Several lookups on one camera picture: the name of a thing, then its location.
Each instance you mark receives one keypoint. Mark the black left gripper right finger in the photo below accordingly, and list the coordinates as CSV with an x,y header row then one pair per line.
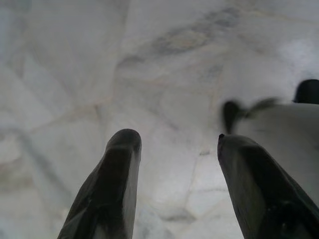
x,y
256,194

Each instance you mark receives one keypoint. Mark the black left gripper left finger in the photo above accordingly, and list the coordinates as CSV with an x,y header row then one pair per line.
x,y
112,189

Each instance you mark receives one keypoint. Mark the black robot foot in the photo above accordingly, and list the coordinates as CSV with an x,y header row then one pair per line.
x,y
308,91

